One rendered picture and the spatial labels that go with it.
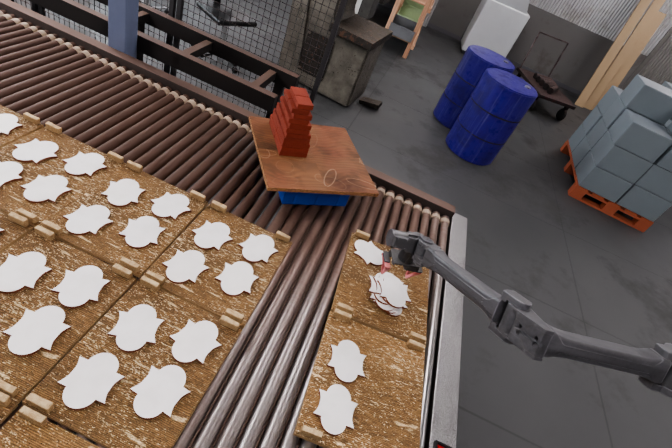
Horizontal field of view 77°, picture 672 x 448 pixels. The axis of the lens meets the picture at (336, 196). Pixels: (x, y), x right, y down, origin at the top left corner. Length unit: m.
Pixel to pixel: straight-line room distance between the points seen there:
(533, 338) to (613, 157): 4.46
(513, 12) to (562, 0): 1.21
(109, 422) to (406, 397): 0.80
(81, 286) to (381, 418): 0.93
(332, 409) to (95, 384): 0.61
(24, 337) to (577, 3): 9.31
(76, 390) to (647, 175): 5.33
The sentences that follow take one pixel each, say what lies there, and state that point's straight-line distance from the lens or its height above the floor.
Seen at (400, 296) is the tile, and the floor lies 0.99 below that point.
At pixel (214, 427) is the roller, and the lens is 1.26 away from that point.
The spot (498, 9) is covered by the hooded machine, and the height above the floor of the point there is 0.92.
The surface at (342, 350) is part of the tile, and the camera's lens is 1.41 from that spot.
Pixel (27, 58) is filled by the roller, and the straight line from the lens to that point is 2.49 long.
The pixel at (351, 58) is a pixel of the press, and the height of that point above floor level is 0.54.
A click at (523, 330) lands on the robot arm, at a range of 1.09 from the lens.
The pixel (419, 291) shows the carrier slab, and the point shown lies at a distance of 1.71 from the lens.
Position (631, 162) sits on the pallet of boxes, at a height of 0.64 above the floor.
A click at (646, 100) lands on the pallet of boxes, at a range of 5.74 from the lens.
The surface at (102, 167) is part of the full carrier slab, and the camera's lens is 1.79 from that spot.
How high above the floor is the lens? 2.09
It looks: 37 degrees down
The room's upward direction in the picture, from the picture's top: 24 degrees clockwise
